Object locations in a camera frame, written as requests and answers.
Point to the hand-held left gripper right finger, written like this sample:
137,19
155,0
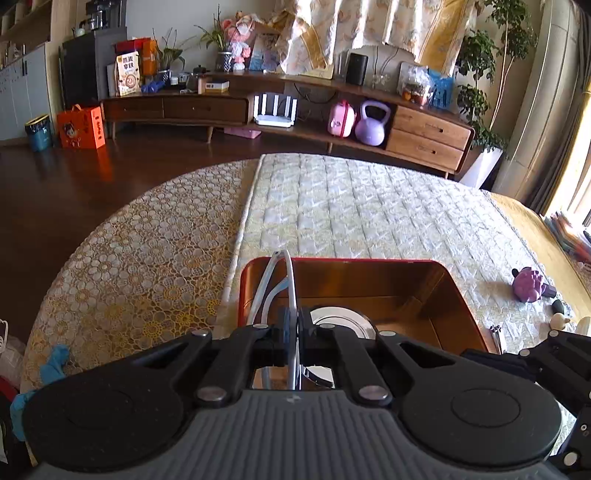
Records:
305,333

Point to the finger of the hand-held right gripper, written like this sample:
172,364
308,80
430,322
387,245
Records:
577,443
561,353

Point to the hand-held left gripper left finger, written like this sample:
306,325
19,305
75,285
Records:
289,325

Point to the cream toy figure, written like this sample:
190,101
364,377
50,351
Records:
561,321

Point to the red metal tin box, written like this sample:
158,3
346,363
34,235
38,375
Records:
406,295

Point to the round steel dish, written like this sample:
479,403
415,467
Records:
344,323

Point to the small black object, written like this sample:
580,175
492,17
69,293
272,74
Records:
560,306

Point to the purple spiky toy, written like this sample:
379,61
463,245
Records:
531,285

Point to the stack of colourful plastic folders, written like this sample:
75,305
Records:
570,237

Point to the white quilted mat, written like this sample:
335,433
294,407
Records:
369,212

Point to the gold lace tablecloth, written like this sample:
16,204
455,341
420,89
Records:
138,258

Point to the flat pink box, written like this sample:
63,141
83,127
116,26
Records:
242,132

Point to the white plant pot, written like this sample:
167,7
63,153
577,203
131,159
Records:
480,166

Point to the pink toy case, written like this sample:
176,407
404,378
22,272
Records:
341,120

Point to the purple kettlebell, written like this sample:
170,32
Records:
371,129

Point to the white router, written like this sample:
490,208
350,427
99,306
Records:
273,110

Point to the wooden media cabinet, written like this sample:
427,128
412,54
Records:
203,108

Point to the blue cloth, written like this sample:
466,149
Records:
51,369

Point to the yellow and white box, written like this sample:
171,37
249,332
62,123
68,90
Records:
217,86

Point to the beige curtain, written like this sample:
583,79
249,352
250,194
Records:
545,92

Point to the dark teapot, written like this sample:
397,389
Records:
196,78

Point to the black speaker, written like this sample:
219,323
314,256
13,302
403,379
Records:
357,69

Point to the clear plastic bag of snacks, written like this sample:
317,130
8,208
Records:
415,83

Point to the white fan-shaped ornament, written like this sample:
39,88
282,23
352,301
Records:
388,64

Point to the blue picture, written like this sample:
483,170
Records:
442,90

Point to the plant in patterned vase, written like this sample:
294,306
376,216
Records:
220,50

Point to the orange gift bag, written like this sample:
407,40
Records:
83,127

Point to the pink doll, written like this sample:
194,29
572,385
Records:
238,41

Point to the thin-leaved potted plant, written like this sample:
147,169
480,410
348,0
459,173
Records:
168,57

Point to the cereal box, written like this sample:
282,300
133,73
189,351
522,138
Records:
128,74

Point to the tall green potted plant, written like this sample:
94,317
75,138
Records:
480,64

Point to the orange box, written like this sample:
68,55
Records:
148,57

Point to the patterned yellow hanging cloth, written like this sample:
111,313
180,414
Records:
369,27

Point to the blue trash bin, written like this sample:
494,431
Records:
39,134

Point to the grey fridge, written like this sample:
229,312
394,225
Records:
87,69

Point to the white cupboard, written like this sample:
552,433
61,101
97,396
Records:
21,92

